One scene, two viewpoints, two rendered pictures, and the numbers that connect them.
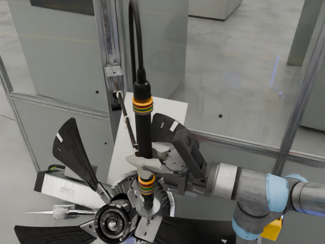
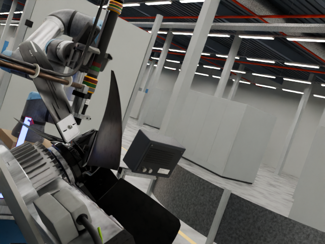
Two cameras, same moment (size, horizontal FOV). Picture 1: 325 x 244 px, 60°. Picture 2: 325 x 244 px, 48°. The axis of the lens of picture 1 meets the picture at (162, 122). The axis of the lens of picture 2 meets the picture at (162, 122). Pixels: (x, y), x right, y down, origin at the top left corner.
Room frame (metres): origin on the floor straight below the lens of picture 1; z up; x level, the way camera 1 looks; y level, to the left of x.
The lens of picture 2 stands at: (1.37, 0.79, 1.39)
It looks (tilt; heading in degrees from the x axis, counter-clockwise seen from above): 2 degrees down; 208
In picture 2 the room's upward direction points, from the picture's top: 19 degrees clockwise
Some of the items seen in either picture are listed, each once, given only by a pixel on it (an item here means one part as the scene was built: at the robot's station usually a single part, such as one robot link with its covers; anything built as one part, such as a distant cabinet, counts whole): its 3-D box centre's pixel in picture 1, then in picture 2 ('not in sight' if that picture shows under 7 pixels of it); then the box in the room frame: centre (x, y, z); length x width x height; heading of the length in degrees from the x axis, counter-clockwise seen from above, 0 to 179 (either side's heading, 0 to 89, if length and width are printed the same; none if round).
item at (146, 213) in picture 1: (146, 193); (81, 101); (0.50, 0.04, 1.33); 0.09 x 0.07 x 0.10; 16
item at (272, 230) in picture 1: (265, 213); not in sight; (0.65, -0.40, 1.02); 0.16 x 0.10 x 0.11; 161
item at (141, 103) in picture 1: (142, 104); (115, 7); (0.49, 0.04, 1.63); 0.04 x 0.04 x 0.03
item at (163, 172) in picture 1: (162, 167); not in sight; (0.45, 0.00, 1.49); 0.09 x 0.05 x 0.02; 81
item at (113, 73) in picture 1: (114, 77); not in sight; (1.10, 0.21, 1.37); 0.10 x 0.07 x 0.08; 16
